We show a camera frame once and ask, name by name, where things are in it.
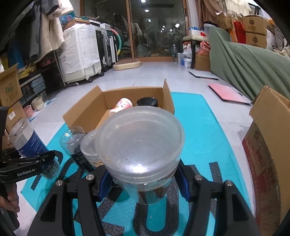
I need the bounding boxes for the clear cup blue label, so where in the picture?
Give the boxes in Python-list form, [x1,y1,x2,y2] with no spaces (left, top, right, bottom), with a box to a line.
[8,118,59,180]

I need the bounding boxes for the clear dome-lid cup dark contents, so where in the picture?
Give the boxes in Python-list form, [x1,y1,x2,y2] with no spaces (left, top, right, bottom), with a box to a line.
[59,126,95,173]

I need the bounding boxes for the clear jar with granola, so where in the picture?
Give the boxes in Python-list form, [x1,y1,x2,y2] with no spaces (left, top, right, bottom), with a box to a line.
[80,129,103,168]

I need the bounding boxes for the clear jar white lid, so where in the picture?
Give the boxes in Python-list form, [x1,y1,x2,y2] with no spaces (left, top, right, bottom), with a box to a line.
[94,106,185,205]

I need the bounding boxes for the open cardboard sorting box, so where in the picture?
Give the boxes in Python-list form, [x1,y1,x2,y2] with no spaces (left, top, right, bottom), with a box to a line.
[63,80,175,133]

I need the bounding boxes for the left hand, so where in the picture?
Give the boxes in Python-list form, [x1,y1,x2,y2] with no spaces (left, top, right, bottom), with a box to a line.
[1,183,20,213]

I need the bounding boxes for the pink ceramic bowl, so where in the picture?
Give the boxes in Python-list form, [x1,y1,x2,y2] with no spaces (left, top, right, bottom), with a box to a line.
[24,105,34,119]

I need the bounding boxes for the beige ceramic bowl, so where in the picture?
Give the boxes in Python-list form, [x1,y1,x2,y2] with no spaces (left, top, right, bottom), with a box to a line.
[31,96,45,111]

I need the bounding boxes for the cardboard boxes left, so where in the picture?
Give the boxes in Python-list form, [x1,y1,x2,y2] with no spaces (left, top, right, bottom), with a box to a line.
[1,64,26,150]

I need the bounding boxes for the teal foam mat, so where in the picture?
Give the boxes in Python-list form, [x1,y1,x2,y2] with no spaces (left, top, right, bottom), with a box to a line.
[20,91,252,236]

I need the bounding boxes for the large cardboard box right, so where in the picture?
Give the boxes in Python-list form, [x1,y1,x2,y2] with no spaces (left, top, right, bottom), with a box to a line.
[242,86,289,235]

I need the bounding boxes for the pink board on floor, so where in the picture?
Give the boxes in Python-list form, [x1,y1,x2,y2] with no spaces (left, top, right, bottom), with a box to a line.
[208,83,251,105]

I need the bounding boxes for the pink paper cup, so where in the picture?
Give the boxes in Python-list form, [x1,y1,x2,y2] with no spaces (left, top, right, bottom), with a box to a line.
[109,98,133,116]

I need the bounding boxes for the white covered appliance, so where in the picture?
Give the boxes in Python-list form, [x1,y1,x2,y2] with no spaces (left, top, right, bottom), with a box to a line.
[58,24,104,84]

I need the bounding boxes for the hanging clothes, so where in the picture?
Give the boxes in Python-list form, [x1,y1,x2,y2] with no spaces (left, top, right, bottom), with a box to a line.
[1,1,74,63]

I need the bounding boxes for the black lid jar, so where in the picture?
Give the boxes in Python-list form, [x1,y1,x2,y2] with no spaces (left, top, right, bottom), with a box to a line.
[137,97,158,107]

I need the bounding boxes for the white board on floor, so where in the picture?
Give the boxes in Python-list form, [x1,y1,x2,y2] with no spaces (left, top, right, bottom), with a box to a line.
[189,69,219,80]

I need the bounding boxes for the green covered sofa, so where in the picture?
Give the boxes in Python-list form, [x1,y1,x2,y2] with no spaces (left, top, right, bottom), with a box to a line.
[209,26,289,100]

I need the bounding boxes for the black suitcases row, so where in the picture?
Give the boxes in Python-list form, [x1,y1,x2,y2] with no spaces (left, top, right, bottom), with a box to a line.
[89,20,122,73]

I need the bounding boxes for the beige floor cushion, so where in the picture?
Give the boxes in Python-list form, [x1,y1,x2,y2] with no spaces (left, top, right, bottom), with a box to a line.
[113,58,142,71]

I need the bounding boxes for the cardboard box under table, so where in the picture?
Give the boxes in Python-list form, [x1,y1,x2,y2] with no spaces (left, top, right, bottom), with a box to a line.
[194,54,210,71]

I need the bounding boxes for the white plastic bucket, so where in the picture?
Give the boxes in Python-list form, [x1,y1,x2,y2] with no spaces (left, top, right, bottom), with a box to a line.
[184,58,192,68]

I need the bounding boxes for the plastic water bottle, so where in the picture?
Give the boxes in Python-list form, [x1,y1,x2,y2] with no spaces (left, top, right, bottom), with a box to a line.
[171,44,178,63]

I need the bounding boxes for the small side table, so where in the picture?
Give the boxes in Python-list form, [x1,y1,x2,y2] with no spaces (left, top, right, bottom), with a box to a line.
[182,35,208,69]

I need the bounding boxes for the stacked cardboard boxes background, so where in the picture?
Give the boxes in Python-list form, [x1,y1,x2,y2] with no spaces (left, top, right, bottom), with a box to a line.
[243,15,275,50]

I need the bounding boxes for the glass sliding door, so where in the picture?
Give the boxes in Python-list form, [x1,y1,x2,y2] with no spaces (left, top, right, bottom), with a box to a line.
[79,0,189,62]

